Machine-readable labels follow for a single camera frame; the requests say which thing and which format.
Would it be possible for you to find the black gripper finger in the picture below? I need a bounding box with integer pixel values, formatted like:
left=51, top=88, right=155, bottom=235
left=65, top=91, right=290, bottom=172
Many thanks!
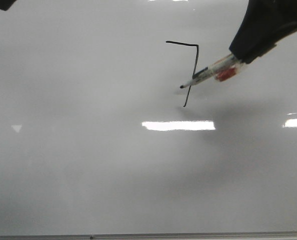
left=0, top=0, right=16, bottom=11
left=229, top=0, right=297, bottom=64

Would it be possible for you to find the whiteboard marker pen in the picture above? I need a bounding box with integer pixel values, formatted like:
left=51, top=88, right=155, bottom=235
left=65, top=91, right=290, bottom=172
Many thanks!
left=180, top=53, right=246, bottom=89

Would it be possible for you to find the white whiteboard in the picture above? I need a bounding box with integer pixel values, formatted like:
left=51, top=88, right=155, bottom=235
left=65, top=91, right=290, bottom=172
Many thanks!
left=0, top=0, right=297, bottom=235

